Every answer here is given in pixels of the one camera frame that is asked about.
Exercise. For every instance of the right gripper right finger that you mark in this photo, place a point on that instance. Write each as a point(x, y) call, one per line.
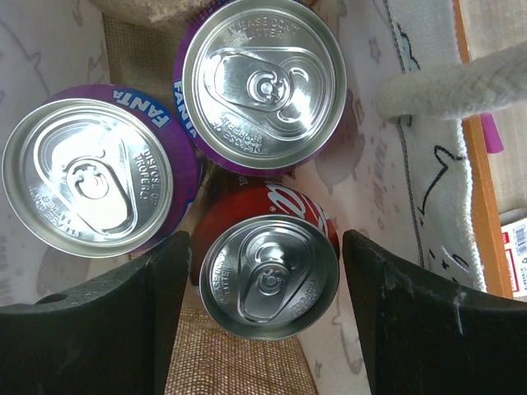
point(423, 334)

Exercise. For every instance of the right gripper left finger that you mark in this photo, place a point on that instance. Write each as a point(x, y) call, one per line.
point(113, 334)

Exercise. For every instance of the purple can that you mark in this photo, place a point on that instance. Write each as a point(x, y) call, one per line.
point(259, 86)
point(101, 170)

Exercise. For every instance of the canvas tote bag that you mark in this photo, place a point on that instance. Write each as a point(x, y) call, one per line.
point(396, 169)

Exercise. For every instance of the red cola can front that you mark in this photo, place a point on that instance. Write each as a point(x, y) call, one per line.
point(265, 257)

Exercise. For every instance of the orange wooden rack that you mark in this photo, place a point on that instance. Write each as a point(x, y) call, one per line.
point(485, 214)

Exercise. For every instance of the pink-capped marker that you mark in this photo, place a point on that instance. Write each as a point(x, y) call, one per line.
point(491, 135)

